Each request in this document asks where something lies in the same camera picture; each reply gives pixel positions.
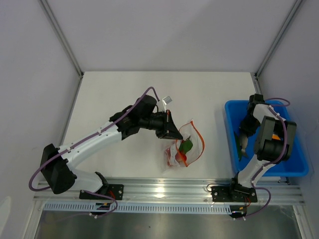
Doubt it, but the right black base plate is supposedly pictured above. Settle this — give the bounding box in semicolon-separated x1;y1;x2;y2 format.
211;186;258;203

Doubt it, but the clear orange zip top bag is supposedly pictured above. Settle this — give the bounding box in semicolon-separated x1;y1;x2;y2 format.
164;120;205;169

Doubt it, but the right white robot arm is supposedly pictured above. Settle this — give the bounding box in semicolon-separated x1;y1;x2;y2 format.
227;94;297;201

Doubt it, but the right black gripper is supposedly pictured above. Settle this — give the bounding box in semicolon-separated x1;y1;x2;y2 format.
238;114;260;137

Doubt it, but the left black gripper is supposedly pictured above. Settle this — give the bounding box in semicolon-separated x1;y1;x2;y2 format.
140;110;183;140

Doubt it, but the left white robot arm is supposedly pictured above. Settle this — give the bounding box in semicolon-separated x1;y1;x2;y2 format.
41;95;182;199

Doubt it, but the left aluminium frame post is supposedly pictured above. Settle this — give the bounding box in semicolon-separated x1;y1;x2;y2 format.
38;0;84;77

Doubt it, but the red cherry tomato bunch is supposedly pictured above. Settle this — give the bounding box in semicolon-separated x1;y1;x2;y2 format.
164;136;193;167

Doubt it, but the grey toy fish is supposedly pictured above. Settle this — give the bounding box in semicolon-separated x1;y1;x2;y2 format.
239;132;249;158

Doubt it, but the aluminium mounting rail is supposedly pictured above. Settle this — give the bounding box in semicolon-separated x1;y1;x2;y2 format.
33;177;305;205

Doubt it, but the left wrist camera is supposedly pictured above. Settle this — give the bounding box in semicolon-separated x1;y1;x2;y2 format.
158;96;172;112

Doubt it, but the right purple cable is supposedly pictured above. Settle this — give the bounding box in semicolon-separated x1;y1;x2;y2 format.
206;98;292;221

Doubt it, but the right aluminium frame post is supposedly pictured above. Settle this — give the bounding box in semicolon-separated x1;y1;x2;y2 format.
254;0;306;81

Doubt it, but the yellow bell pepper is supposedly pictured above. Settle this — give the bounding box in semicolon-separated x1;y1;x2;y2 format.
272;134;282;140

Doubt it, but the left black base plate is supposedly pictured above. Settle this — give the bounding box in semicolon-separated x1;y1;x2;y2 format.
79;184;124;200

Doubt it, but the blue plastic bin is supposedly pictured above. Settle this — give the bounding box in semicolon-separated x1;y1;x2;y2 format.
224;100;309;177

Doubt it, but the aluminium frame post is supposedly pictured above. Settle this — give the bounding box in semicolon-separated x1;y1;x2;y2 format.
38;0;84;77
254;0;306;81

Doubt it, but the white slotted cable duct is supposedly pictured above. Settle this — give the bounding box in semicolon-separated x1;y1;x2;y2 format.
43;201;231;215

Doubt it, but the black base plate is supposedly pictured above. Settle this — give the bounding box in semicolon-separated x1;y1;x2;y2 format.
211;186;258;203
79;184;124;200

